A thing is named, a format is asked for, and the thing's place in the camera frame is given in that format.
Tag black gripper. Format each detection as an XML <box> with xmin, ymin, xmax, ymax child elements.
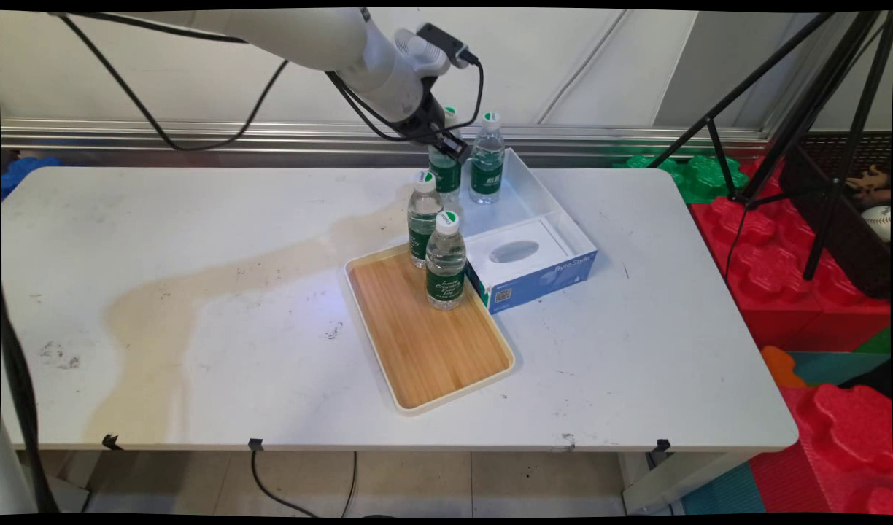
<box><xmin>395</xmin><ymin>90</ymin><xmax>471</xmax><ymax>163</ymax></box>

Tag water bottle green label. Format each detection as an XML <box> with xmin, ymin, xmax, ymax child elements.
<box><xmin>428</xmin><ymin>106</ymin><xmax>463</xmax><ymax>206</ymax></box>
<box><xmin>470</xmin><ymin>111</ymin><xmax>506</xmax><ymax>206</ymax></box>
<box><xmin>407</xmin><ymin>170</ymin><xmax>444</xmax><ymax>270</ymax></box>

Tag water bottle script label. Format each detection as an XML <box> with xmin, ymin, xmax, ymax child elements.
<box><xmin>425</xmin><ymin>210</ymin><xmax>467</xmax><ymax>311</ymax></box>

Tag blue white tissue box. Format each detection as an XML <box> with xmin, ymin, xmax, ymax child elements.
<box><xmin>461</xmin><ymin>149</ymin><xmax>599</xmax><ymax>315</ymax></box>

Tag wooden tray cream rim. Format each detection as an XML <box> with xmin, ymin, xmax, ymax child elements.
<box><xmin>344</xmin><ymin>243</ymin><xmax>516</xmax><ymax>416</ymax></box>

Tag green foam blocks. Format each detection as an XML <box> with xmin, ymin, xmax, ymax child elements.
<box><xmin>613</xmin><ymin>154</ymin><xmax>751</xmax><ymax>206</ymax></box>

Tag large red foam block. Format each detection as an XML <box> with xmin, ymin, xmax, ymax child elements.
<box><xmin>690</xmin><ymin>156</ymin><xmax>892</xmax><ymax>352</ymax></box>

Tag black tripod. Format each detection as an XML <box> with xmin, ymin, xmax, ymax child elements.
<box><xmin>647</xmin><ymin>10</ymin><xmax>893</xmax><ymax>282</ymax></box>

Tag orange foam piece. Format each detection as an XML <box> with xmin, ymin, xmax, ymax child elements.
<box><xmin>760</xmin><ymin>346</ymin><xmax>810</xmax><ymax>390</ymax></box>

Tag white table leg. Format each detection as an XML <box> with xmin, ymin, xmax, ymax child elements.
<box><xmin>49</xmin><ymin>451</ymin><xmax>91</xmax><ymax>514</ymax></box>
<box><xmin>621</xmin><ymin>451</ymin><xmax>757</xmax><ymax>516</ymax></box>

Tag black mesh basket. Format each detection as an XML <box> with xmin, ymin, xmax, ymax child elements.
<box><xmin>781</xmin><ymin>131</ymin><xmax>892</xmax><ymax>300</ymax></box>

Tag blue foam piece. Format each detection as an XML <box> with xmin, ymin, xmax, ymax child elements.
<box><xmin>1</xmin><ymin>155</ymin><xmax>62</xmax><ymax>200</ymax></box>

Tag brown plush toy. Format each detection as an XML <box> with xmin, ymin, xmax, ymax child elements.
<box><xmin>846</xmin><ymin>166</ymin><xmax>892</xmax><ymax>213</ymax></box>

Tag white baseball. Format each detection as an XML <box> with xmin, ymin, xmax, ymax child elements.
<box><xmin>860</xmin><ymin>206</ymin><xmax>892</xmax><ymax>244</ymax></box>

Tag teal foam mat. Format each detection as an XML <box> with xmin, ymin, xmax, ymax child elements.
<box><xmin>785</xmin><ymin>351</ymin><xmax>892</xmax><ymax>389</ymax></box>

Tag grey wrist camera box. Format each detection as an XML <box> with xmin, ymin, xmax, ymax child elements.
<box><xmin>416</xmin><ymin>23</ymin><xmax>480</xmax><ymax>69</ymax></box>

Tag metal wall rail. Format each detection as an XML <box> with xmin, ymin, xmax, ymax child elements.
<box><xmin>1</xmin><ymin>120</ymin><xmax>770</xmax><ymax>169</ymax></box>

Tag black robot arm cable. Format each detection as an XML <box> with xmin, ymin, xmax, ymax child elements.
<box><xmin>58</xmin><ymin>13</ymin><xmax>485</xmax><ymax>152</ymax></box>

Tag thin black tripod cable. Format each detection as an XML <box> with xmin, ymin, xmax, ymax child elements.
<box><xmin>724</xmin><ymin>200</ymin><xmax>755</xmax><ymax>285</ymax></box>

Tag black floor cable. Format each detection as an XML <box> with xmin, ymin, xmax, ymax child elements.
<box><xmin>341</xmin><ymin>451</ymin><xmax>359</xmax><ymax>518</ymax></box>
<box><xmin>250</xmin><ymin>448</ymin><xmax>303</xmax><ymax>518</ymax></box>

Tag thick black cable bundle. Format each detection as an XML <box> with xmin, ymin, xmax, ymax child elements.
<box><xmin>1</xmin><ymin>292</ymin><xmax>61</xmax><ymax>516</ymax></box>

